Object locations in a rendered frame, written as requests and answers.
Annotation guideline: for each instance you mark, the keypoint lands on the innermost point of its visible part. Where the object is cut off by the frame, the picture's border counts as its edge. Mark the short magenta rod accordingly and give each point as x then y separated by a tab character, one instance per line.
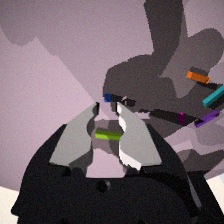
181	118

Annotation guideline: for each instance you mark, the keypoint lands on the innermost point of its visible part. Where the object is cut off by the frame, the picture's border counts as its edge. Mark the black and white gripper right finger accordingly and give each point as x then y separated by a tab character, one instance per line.
142	147

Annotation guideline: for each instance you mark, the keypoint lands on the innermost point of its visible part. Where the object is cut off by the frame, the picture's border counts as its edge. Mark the purple rod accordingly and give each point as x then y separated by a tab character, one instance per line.
207	118

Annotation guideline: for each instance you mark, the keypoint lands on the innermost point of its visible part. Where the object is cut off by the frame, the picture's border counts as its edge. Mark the small blue cube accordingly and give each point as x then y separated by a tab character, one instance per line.
107	97

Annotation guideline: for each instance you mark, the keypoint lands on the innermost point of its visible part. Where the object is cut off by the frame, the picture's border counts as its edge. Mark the orange rod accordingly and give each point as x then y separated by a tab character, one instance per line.
198	77

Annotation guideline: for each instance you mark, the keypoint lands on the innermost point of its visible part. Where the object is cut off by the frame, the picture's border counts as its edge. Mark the lime green rod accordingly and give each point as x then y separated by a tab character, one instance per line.
108	135

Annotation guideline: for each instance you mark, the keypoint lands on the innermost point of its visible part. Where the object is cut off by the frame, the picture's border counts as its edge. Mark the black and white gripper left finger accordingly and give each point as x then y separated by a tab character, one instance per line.
70	146

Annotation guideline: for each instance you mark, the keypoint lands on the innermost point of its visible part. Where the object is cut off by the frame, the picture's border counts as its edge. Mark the turquoise rod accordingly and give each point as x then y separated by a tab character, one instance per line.
213	97

